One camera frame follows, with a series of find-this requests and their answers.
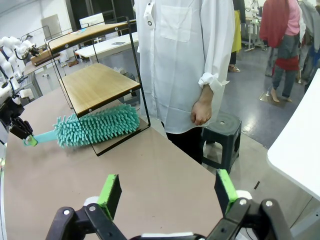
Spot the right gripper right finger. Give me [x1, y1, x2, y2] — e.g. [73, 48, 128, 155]
[205, 169, 294, 240]

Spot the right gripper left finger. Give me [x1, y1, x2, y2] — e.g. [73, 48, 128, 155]
[45, 174, 127, 240]

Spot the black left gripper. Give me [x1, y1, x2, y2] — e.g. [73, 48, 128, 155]
[0, 96, 39, 148]

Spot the teal chenille duster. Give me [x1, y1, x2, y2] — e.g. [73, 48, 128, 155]
[23, 103, 141, 150]

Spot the person's left forearm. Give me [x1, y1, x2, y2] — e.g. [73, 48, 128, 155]
[197, 84, 215, 106]

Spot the black metal wooden shelf rack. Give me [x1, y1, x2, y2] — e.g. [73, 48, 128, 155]
[47, 16, 152, 158]

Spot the person's left hand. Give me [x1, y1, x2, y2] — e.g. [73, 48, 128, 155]
[190, 99, 214, 127]

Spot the grey drawer cabinet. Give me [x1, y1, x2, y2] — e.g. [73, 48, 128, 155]
[19, 72, 44, 100]

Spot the dark plastic stool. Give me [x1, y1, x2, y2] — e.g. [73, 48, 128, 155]
[201, 111, 243, 175]

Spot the wooden box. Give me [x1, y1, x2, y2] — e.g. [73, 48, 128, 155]
[30, 49, 62, 67]

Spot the large white side table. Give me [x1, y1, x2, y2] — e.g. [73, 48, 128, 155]
[266, 67, 320, 240]

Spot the white background desk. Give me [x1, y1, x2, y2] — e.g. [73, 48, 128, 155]
[74, 31, 140, 64]

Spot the person in white coat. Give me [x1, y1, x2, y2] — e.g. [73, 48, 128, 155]
[133, 0, 236, 166]

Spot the person in yellow apron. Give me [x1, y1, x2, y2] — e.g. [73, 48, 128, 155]
[228, 9, 243, 73]

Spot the person with red scarf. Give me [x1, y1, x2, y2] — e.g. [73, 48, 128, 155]
[259, 0, 305, 103]

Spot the white name tag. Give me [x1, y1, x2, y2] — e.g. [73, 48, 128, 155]
[144, 1, 154, 27]

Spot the person in grey jacket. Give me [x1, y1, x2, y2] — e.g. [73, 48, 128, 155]
[297, 0, 320, 94]

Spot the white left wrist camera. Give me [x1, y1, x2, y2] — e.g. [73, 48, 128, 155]
[14, 88, 33, 105]

